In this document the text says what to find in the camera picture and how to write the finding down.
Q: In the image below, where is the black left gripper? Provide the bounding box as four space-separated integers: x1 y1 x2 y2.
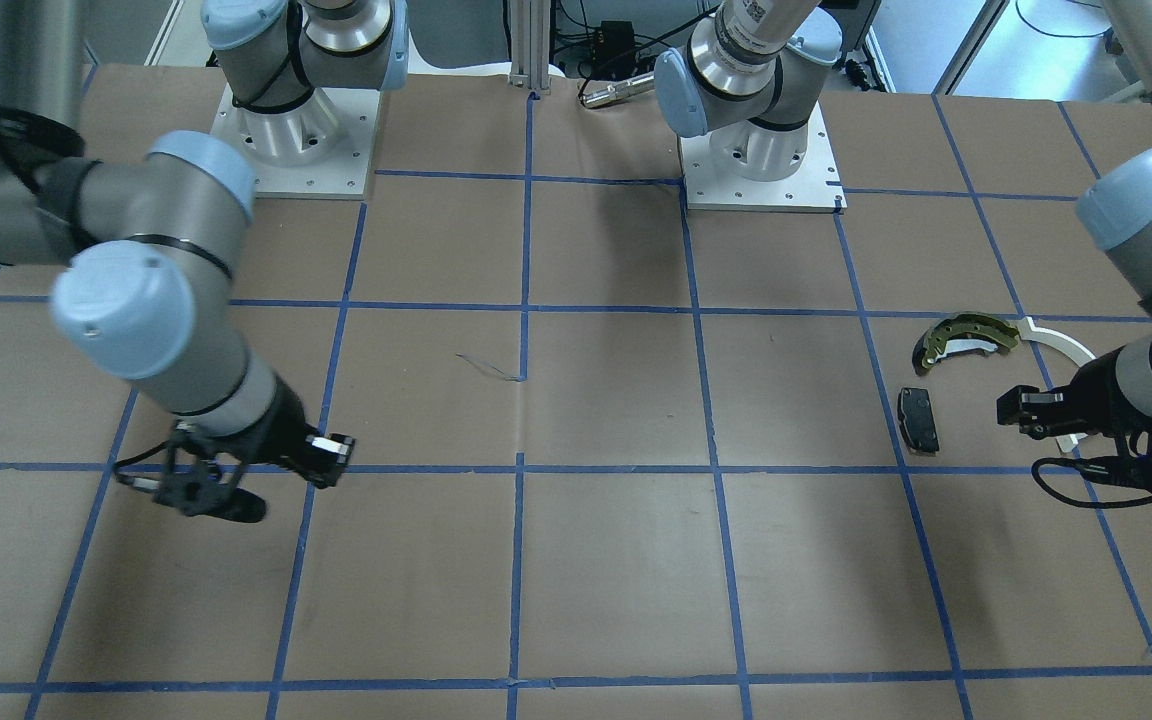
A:
996 346 1152 442

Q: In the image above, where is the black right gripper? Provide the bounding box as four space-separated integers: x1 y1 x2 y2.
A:
152 381 355 524

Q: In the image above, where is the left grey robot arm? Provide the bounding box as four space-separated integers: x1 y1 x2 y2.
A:
653 1 1152 438

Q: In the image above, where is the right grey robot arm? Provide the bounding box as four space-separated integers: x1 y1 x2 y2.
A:
0 1 410 523

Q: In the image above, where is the olive green brake shoe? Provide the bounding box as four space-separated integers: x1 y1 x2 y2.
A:
911 313 1021 376

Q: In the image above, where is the black brake pad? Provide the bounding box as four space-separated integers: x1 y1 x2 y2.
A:
897 387 941 455

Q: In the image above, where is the white curved plastic bracket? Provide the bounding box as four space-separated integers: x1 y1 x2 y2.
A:
1018 316 1099 454

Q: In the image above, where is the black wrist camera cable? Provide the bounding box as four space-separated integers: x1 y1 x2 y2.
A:
1032 420 1152 509

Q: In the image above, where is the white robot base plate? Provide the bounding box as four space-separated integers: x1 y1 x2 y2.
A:
679 104 847 213
211 88 384 200

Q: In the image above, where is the aluminium extrusion post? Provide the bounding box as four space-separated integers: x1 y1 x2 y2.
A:
506 0 554 97

